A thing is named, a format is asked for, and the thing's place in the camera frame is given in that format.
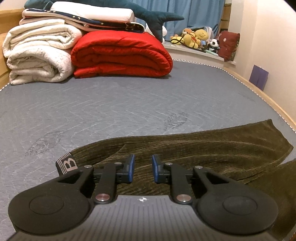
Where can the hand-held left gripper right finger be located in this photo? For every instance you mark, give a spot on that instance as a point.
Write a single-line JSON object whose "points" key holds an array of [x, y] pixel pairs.
{"points": [[154, 168]]}

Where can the star print folded blanket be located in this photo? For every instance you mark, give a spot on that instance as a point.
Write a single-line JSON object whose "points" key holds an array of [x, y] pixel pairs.
{"points": [[111, 25]]}

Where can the dark red cushion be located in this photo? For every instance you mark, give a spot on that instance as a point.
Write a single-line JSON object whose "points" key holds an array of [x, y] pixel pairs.
{"points": [[227, 46]]}

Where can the white window sill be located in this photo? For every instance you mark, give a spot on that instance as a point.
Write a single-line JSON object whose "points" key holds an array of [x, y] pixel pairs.
{"points": [[196, 54]]}

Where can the small yellow plush toy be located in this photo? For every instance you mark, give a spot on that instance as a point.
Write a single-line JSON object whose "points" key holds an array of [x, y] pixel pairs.
{"points": [[177, 39]]}

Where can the panda plush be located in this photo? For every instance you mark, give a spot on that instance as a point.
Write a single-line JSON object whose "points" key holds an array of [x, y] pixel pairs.
{"points": [[214, 44]]}

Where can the white folded blanket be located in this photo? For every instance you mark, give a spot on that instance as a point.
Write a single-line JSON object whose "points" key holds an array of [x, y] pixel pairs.
{"points": [[39, 55]]}

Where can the white pillow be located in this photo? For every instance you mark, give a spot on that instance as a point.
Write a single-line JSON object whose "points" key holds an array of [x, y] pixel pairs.
{"points": [[92, 11]]}

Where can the yellow bear plush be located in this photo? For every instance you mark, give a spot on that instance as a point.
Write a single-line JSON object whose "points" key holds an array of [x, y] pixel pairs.
{"points": [[201, 35]]}

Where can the red folded quilt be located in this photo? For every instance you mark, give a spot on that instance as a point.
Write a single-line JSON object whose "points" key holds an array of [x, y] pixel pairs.
{"points": [[120, 55]]}

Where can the purple paper sheet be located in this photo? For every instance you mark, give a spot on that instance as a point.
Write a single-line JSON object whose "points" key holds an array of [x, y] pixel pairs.
{"points": [[259, 77]]}

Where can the teal shark plush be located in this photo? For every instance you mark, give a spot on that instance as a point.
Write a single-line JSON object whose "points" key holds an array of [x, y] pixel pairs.
{"points": [[157, 18]]}

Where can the white plush toy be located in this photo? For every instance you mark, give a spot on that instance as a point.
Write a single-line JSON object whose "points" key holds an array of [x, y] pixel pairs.
{"points": [[164, 34]]}

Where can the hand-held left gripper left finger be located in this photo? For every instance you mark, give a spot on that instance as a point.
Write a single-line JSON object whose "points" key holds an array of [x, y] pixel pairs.
{"points": [[131, 168]]}

